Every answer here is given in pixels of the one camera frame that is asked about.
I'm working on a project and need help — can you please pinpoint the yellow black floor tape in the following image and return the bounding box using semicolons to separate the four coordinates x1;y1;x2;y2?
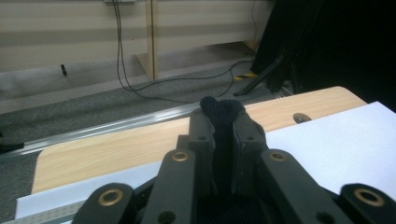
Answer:
233;72;260;82

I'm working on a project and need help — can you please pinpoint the dark round table grommet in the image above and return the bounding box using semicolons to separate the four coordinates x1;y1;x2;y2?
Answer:
292;112;312;124

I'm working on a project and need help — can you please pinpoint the light wooden cabinet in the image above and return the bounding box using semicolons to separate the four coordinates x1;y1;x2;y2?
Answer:
0;0;276;115

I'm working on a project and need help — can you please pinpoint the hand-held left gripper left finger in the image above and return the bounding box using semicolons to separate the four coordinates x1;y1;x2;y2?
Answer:
141;108;218;224

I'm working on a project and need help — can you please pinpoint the metal floor rail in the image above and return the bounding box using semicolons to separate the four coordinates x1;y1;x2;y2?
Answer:
0;87;295;157

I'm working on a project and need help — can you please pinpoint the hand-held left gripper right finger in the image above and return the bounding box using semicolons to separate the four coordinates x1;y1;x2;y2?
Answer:
231;110;346;224

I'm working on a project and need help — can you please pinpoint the black floor cable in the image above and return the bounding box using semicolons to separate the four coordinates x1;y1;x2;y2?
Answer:
134;59;255;98

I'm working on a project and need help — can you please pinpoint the black knit vest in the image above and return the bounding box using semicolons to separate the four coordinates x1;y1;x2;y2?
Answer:
195;95;270;224

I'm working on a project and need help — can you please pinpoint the black tripod stand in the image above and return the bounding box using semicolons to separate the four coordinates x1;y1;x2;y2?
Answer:
250;0;396;113

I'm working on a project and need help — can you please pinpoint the white table sheet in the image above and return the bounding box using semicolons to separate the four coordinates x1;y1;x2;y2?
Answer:
14;101;396;220

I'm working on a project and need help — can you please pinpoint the black hanging cable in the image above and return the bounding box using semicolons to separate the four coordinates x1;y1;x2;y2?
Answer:
111;0;195;105

